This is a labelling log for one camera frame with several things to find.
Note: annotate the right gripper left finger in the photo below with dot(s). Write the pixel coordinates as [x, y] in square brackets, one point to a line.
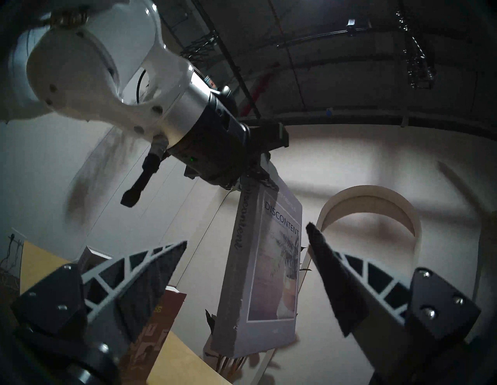
[143, 279]

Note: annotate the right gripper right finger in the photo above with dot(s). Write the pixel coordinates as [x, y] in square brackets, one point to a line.
[337, 287]

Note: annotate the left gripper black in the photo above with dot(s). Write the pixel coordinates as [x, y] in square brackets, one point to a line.
[209, 143]

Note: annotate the grey Discontent book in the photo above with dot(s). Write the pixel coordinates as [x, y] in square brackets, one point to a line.
[268, 279]

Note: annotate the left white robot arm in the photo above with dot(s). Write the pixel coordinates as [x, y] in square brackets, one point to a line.
[97, 70]

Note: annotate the wooden display table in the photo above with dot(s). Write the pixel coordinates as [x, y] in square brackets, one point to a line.
[39, 264]

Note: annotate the brown Homes book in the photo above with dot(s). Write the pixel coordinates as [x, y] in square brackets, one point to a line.
[155, 330]

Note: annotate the grey Special Issue book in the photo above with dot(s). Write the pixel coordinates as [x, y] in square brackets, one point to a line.
[93, 257]

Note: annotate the tall green potted plant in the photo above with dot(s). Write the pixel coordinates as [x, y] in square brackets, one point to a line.
[229, 365]

